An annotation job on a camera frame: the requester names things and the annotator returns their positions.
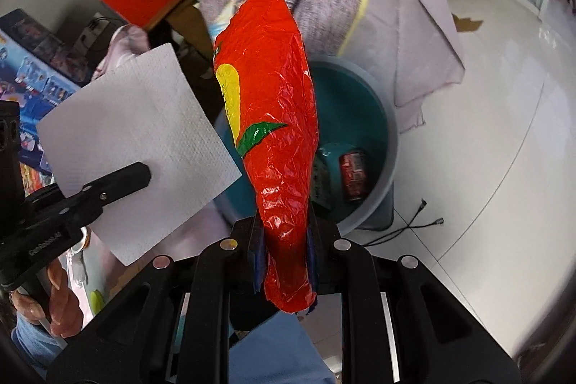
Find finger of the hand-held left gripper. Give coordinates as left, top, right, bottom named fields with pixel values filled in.
left=24, top=161, right=152, bottom=241

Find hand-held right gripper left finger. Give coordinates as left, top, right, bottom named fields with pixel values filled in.
left=47, top=217, right=271, bottom=384

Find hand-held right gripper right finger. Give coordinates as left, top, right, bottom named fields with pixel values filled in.
left=306, top=217, right=523, bottom=384

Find white paper towel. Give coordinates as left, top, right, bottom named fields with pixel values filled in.
left=36, top=43, right=244, bottom=267

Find teal plastic bin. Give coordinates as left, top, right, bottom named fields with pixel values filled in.
left=213, top=55, right=400, bottom=232

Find red plastic bag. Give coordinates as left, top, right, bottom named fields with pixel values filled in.
left=211, top=0, right=321, bottom=313

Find person's left hand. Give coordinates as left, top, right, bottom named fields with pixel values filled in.
left=9, top=260, right=86, bottom=340

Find person's blue trouser leg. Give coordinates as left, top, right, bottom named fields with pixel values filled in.
left=229, top=311, right=336, bottom=384

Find red drink can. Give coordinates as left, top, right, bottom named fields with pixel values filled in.
left=338, top=149, right=374, bottom=201

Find colourful printed box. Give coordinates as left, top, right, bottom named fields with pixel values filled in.
left=0, top=8, right=97, bottom=188

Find brown cardboard piece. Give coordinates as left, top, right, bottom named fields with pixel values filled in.
left=452, top=14, right=484, bottom=33

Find black floor cable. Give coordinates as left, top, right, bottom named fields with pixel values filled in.
left=360, top=199, right=446, bottom=247

